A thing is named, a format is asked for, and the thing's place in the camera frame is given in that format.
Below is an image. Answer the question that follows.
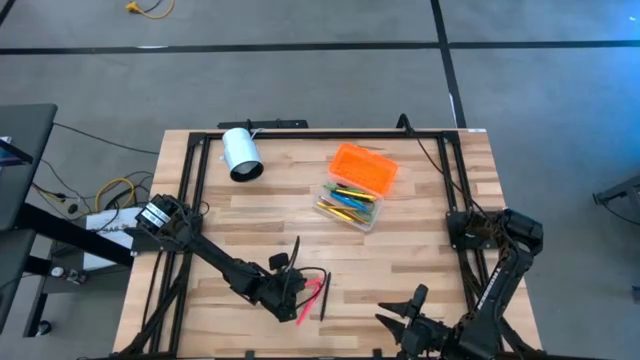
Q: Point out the dark tablet device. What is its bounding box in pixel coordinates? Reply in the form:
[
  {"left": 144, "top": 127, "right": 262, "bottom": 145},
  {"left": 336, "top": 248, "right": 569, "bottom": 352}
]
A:
[{"left": 0, "top": 135, "right": 35, "bottom": 167}]

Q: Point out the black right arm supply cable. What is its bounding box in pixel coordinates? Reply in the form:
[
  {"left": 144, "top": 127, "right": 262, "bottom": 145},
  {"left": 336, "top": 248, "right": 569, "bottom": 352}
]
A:
[{"left": 396, "top": 112, "right": 506, "bottom": 241}]

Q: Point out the blue multicolour pen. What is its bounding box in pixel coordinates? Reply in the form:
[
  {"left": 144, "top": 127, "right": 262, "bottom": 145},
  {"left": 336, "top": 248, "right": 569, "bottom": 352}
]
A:
[{"left": 329, "top": 192, "right": 370, "bottom": 213}]

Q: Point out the black mount bar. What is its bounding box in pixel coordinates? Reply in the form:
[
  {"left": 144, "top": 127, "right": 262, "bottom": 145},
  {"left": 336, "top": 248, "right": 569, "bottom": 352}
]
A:
[{"left": 216, "top": 118, "right": 310, "bottom": 131}]

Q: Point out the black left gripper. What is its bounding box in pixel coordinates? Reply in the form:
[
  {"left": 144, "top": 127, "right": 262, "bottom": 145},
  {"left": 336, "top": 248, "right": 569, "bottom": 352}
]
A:
[{"left": 252, "top": 252, "right": 314, "bottom": 324}]

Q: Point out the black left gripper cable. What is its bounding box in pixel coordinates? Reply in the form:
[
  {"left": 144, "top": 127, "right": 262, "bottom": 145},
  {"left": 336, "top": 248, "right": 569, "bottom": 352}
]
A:
[{"left": 281, "top": 235, "right": 330, "bottom": 311}]

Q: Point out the black stand beam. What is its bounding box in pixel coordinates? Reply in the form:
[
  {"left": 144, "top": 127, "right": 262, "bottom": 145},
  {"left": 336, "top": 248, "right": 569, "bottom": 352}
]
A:
[{"left": 13, "top": 201, "right": 135, "bottom": 269}]

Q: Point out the thick pink highlighter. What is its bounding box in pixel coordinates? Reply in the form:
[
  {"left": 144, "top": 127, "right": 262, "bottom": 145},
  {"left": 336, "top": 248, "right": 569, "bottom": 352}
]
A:
[{"left": 295, "top": 276, "right": 327, "bottom": 327}]

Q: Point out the small yellow marker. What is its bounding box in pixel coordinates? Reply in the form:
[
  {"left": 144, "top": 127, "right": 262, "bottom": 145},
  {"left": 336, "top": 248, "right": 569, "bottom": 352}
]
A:
[{"left": 315, "top": 201, "right": 357, "bottom": 223}]

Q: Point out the black stand foot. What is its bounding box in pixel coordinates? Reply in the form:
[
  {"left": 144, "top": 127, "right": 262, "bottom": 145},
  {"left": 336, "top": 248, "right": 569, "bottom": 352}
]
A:
[{"left": 591, "top": 173, "right": 640, "bottom": 207}]

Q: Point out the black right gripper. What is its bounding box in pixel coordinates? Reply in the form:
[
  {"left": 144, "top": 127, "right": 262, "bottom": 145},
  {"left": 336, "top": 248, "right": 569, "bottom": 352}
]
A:
[{"left": 374, "top": 283, "right": 454, "bottom": 360}]

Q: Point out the black pen round button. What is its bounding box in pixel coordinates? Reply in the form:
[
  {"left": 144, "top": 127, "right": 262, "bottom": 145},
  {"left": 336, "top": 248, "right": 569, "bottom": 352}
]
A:
[{"left": 319, "top": 270, "right": 333, "bottom": 323}]

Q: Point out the yellow highlighter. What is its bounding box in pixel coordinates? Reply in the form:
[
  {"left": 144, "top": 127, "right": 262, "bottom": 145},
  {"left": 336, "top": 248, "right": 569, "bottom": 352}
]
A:
[{"left": 333, "top": 188, "right": 378, "bottom": 203}]

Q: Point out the yellow cable loop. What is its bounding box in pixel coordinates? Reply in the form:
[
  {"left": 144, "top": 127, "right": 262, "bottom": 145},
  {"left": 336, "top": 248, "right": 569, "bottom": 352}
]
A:
[{"left": 93, "top": 176, "right": 137, "bottom": 214}]

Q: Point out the white paper sheet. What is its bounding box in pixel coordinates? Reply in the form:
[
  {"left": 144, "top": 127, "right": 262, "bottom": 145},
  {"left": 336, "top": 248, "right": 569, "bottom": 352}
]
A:
[{"left": 81, "top": 206, "right": 145, "bottom": 272}]

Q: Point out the grey desk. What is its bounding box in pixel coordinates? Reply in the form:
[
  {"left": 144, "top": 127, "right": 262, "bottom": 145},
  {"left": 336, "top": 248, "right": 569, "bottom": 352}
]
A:
[
  {"left": 0, "top": 103, "right": 59, "bottom": 232},
  {"left": 0, "top": 228, "right": 37, "bottom": 332}
]

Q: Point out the clear pencil box orange lid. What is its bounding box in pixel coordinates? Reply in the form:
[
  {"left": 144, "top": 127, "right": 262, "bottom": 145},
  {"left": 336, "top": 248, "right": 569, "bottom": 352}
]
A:
[{"left": 312, "top": 142, "right": 400, "bottom": 233}]

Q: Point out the yellow floor cable with plug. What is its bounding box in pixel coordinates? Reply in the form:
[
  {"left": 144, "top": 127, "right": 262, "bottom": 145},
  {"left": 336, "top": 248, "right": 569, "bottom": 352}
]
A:
[{"left": 123, "top": 0, "right": 177, "bottom": 21}]

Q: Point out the black table frame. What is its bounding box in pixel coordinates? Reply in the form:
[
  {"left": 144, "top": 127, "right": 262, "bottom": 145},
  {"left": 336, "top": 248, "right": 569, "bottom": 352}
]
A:
[{"left": 117, "top": 128, "right": 540, "bottom": 360}]

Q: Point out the green pen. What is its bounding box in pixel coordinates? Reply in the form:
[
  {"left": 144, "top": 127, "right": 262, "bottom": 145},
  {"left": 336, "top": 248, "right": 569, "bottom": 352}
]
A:
[{"left": 323, "top": 182, "right": 369, "bottom": 196}]

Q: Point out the thin black floor cable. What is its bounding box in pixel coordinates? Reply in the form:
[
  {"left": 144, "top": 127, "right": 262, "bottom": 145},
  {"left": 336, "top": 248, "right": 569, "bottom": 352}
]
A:
[{"left": 51, "top": 121, "right": 161, "bottom": 157}]

